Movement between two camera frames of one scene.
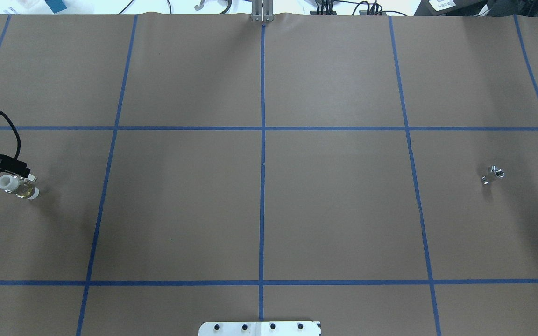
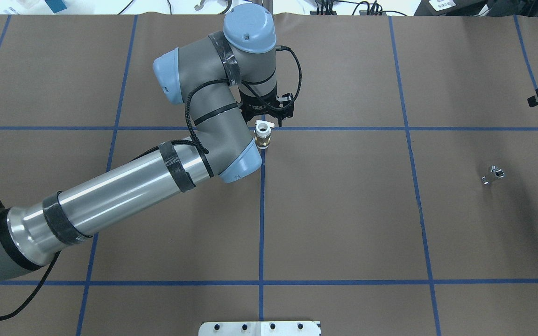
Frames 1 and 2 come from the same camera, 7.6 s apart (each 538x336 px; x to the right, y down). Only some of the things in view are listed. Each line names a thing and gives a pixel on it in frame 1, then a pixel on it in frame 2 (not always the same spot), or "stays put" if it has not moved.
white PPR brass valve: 23,188 -> 263,132
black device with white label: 454,8 stays put
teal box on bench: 56,5 stays put
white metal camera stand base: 260,328 stays put
